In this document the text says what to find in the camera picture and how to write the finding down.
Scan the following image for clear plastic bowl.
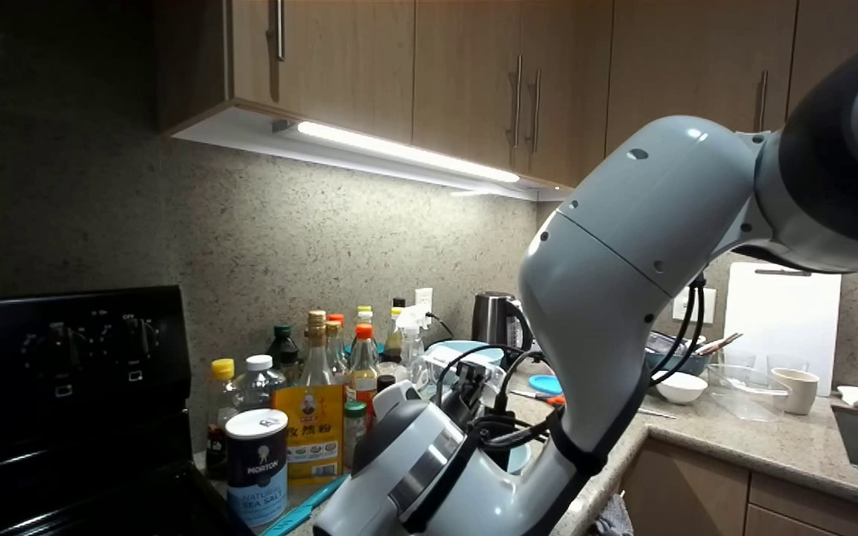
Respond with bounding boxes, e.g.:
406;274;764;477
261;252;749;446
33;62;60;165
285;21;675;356
425;348;509;395

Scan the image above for small light blue bowl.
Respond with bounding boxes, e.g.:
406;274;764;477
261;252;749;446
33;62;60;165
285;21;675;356
506;441;533;476

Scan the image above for dark blue bowl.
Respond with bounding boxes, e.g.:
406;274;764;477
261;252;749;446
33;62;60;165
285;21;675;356
644;331;714;377

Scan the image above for white bowl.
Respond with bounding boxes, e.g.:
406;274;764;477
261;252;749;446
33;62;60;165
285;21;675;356
654;369;709;406

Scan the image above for steel electric kettle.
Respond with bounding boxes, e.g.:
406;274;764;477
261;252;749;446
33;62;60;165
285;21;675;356
471;291;535;366

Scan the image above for white spray bottle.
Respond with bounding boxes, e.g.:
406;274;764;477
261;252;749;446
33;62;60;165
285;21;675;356
395;303;432;389

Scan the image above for dark bottle with black cap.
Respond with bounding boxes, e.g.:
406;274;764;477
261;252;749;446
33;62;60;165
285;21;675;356
384;297;407;364

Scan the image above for sauce bottle with orange cap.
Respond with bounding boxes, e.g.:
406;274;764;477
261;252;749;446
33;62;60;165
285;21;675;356
346;323;380;430

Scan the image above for small jar with green lid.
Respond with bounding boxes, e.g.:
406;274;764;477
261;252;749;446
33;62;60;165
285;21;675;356
342;400;368;471

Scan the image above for bottle with yellow-green cap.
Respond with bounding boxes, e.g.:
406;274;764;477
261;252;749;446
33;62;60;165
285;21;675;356
355;304;377;351

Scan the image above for bottle with red cap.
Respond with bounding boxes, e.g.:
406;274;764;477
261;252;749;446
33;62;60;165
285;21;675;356
325;313;349;374

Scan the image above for clear bottle with gold cap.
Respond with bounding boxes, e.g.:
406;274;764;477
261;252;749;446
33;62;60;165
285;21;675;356
298;310;337;389

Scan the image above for yellow starch packet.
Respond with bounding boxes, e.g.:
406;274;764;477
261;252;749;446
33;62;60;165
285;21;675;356
273;384;346;487

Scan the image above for dark bottle with green cap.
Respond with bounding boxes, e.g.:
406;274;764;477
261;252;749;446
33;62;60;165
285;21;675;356
266;322;302;386

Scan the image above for grey cloth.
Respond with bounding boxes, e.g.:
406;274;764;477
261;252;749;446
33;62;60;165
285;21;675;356
591;492;635;536

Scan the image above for clear bottle with white cap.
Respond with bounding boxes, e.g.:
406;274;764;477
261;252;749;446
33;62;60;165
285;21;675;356
233;354;287;415

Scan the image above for blue salt canister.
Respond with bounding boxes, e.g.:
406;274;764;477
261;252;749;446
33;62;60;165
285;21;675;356
224;408;290;529

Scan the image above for base cabinet door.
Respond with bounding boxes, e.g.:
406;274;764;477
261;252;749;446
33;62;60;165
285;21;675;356
620;437;751;536

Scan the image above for dark bottle with yellow cap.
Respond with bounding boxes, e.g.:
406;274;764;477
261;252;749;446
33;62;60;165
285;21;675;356
205;358;238;482

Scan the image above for under-cabinet light strip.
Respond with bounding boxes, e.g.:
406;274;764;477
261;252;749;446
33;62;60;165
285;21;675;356
273;119;524;185

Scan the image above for bundle of utensils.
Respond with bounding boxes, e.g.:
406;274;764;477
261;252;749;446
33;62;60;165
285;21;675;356
693;332;745;357

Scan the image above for large clear container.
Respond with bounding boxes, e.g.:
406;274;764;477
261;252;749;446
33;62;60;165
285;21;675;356
706;363;792;424

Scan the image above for white cutting board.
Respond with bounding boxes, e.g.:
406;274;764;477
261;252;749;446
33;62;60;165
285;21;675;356
722;261;843;398

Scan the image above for stove knob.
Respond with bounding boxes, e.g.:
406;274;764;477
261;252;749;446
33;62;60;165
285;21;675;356
134;319;163;358
49;323;75;360

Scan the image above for white mug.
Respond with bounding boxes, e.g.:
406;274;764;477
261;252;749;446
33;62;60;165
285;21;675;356
769;367;822;416

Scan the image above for base cabinet drawer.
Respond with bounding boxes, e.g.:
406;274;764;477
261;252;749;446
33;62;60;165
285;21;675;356
748;470;858;531

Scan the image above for black stove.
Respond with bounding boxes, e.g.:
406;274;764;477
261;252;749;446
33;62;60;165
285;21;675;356
0;286;252;536

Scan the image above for black cable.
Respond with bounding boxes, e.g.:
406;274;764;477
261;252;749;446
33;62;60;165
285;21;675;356
426;310;457;341

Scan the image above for scissors with orange handle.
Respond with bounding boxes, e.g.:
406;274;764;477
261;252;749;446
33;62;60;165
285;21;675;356
510;389;568;407

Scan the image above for teal handled tool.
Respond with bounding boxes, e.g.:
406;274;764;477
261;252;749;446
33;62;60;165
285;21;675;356
261;473;349;536

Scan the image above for wooden wall cabinet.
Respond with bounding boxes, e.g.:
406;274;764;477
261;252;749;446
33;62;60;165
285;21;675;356
153;0;858;203

